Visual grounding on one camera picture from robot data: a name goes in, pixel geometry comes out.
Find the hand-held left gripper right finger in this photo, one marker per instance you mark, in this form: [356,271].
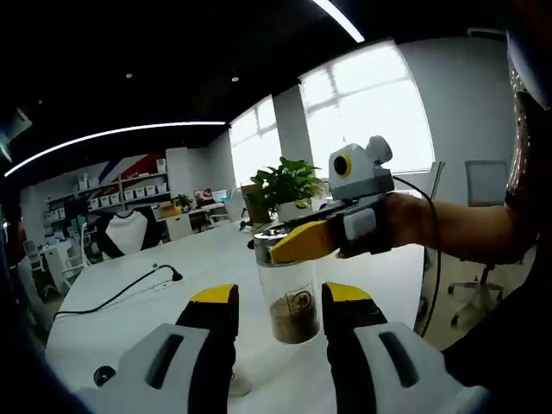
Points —
[345,358]

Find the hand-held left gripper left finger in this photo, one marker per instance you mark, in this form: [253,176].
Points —
[207,358]

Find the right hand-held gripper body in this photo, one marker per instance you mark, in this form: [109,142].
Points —
[366,181]

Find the tall seasoning bottle brown powder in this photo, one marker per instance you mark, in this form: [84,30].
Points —
[297,319]

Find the person's right hand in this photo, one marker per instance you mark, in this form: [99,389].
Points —
[409,220]

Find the green plant in white pot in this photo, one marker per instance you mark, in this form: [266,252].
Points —
[284,181]

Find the brown cardboard box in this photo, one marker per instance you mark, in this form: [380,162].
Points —
[246,202]

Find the small lit screen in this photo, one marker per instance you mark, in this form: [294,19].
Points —
[203,195]

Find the grey mesh office chair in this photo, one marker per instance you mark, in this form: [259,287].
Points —
[485,183]

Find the small green plant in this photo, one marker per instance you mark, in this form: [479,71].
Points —
[182,201]

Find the black and white chair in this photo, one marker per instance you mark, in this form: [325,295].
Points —
[129,233]

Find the straight ceiling light strip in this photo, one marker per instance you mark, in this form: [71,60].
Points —
[340,21]

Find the shelf of white storage boxes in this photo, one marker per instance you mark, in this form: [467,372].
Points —
[138,190]

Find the curved ceiling light strip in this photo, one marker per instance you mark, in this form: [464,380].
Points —
[129,128]

